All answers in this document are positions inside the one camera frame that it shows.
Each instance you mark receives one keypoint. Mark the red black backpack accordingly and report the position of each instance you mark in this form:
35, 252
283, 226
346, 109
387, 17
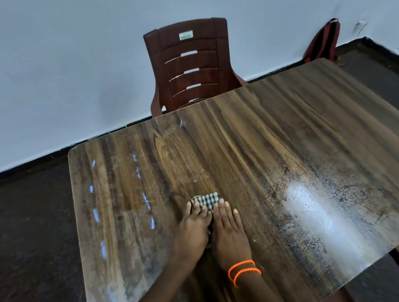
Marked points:
324, 42

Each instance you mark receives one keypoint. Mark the person's right hand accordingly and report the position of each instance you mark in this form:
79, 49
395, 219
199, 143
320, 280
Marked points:
230, 239

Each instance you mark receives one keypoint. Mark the person's right forearm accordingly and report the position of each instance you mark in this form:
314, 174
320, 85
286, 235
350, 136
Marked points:
258, 292

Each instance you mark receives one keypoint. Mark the black white checkered cloth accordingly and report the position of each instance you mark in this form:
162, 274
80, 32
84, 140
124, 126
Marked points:
207, 199

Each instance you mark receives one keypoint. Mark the person's left hand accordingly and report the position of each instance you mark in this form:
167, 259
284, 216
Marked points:
190, 238

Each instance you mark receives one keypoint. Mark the person's left middle finger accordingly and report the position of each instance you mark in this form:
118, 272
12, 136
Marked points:
203, 212

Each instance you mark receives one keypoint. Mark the person's right middle finger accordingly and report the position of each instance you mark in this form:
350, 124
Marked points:
222, 209

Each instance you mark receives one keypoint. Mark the brown plastic chair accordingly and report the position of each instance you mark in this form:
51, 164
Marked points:
195, 76

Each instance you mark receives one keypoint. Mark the person's left forearm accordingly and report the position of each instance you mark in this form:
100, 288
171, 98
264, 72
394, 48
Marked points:
160, 291

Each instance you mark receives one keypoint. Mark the person's right little finger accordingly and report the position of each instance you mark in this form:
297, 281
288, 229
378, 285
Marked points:
237, 218

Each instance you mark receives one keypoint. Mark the person's left little finger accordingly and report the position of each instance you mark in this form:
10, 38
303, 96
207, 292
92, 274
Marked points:
188, 210

